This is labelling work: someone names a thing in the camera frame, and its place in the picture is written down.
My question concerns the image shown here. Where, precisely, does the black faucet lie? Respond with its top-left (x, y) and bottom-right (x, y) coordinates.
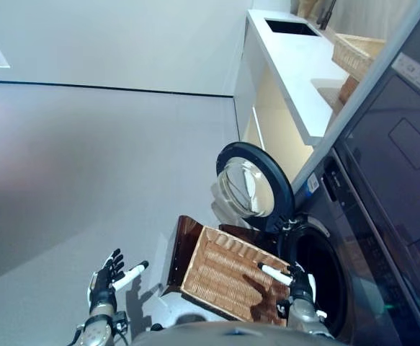
top-left (317, 0), bottom-right (339, 30)

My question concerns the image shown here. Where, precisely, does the wicker laundry basket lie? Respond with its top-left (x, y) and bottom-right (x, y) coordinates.
top-left (180, 225), bottom-right (292, 323)

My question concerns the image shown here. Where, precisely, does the blue white label sticker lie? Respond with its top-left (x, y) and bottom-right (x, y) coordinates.
top-left (304, 172), bottom-right (321, 192)

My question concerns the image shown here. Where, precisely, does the round glass washer door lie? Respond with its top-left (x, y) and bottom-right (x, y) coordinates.
top-left (209, 141), bottom-right (297, 232)

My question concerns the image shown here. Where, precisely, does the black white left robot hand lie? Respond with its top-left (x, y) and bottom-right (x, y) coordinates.
top-left (87, 248), bottom-right (150, 311)

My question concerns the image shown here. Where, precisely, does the glossy dark brown stool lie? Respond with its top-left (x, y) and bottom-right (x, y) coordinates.
top-left (158, 215), bottom-right (280, 297)

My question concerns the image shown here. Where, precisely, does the black recessed sink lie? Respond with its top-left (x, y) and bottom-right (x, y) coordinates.
top-left (264, 19), bottom-right (323, 37)

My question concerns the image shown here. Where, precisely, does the grey robot torso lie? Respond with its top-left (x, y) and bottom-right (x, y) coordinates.
top-left (130, 319), bottom-right (351, 346)

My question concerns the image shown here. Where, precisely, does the light wicker tray basket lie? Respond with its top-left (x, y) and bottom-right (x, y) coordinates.
top-left (331, 32), bottom-right (387, 79)

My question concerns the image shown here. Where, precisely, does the white counter cabinet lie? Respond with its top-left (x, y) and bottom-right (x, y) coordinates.
top-left (233, 9), bottom-right (387, 181)

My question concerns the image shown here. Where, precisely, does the dark grey washing machine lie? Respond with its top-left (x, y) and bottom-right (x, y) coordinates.
top-left (277, 0), bottom-right (420, 346)

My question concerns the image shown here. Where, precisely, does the silver left robot leg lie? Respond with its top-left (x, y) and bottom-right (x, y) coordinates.
top-left (175, 313), bottom-right (206, 325)

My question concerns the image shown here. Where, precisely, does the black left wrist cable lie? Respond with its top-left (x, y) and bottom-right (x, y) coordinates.
top-left (67, 322), bottom-right (88, 346)

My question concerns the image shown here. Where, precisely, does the small brown wicker basket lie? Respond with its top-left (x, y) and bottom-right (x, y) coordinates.
top-left (338, 75), bottom-right (360, 106)

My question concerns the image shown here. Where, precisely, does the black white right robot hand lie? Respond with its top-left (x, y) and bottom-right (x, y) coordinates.
top-left (258, 262), bottom-right (317, 303)

